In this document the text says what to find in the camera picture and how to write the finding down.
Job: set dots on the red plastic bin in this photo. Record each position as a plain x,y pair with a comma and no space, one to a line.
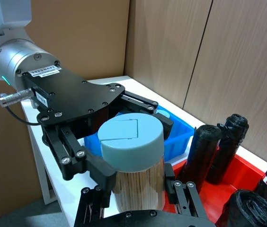
242,170

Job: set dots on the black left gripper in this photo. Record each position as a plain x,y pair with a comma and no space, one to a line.
76,97

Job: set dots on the toothpick jar with blue lid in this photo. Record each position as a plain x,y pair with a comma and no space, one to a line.
131,146

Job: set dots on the black garbage bag roll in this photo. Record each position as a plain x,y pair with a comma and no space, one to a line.
249,210
202,151
230,146

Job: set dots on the blue plastic bin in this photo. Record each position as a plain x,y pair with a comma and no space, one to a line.
178,139

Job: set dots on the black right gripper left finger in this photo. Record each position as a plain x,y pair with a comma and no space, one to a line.
93,201

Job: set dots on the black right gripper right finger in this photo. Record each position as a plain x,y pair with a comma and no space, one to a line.
185,196

